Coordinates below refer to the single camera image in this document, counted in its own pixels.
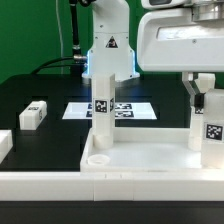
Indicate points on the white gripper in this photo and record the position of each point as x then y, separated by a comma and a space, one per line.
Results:
170, 41

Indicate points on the white desk top tray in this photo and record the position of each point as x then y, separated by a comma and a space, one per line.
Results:
146, 150

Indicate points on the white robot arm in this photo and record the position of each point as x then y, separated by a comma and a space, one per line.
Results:
111, 51

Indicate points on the fiducial marker sheet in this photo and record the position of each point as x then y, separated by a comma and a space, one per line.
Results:
129, 110

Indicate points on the white block left edge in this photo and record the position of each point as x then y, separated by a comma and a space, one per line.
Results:
6, 143

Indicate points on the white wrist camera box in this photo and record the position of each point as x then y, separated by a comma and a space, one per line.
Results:
160, 4

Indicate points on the white front barrier wall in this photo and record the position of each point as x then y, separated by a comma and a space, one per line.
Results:
206, 185

